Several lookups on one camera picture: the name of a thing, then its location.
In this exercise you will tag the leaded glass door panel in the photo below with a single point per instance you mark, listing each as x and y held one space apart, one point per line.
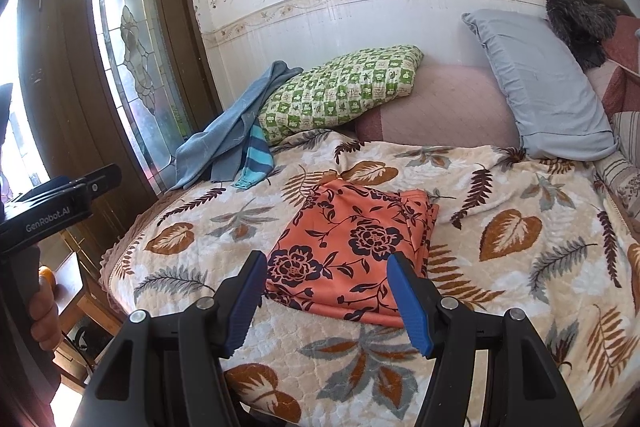
140 47

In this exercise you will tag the leaf print blanket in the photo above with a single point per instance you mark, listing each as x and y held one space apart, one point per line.
500 257

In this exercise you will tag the blue cloth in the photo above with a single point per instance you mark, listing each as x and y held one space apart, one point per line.
225 142

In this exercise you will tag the green checked pillow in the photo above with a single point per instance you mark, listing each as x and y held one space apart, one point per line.
345 92

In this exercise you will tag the pink cushion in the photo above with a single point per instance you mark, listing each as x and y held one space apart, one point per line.
440 107

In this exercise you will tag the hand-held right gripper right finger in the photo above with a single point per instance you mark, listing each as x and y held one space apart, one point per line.
410 307

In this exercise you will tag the orange floral garment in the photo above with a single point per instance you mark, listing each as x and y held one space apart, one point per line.
350 252

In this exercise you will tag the brown wooden door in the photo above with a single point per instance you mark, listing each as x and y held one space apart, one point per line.
55 57

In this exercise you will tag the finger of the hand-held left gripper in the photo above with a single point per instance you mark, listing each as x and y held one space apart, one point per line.
97 182

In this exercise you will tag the person's left hand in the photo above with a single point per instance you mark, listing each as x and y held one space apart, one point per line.
45 317

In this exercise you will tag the orange fruit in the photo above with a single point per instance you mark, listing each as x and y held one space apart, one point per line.
47 277

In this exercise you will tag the grey blue pillow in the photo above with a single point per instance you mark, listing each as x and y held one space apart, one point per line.
540 87

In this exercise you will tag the teal striped garment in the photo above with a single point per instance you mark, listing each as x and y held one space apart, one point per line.
255 157

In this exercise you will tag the wooden side table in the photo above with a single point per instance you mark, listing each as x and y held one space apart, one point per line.
80 292

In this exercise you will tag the dark furry cloth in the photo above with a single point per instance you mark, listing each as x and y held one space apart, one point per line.
580 22

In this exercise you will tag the maroon cloth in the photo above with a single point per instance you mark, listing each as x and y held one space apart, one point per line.
620 77

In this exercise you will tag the striped cushion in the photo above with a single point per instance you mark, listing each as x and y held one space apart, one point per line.
625 157

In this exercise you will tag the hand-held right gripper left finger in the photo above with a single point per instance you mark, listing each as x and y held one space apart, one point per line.
245 302

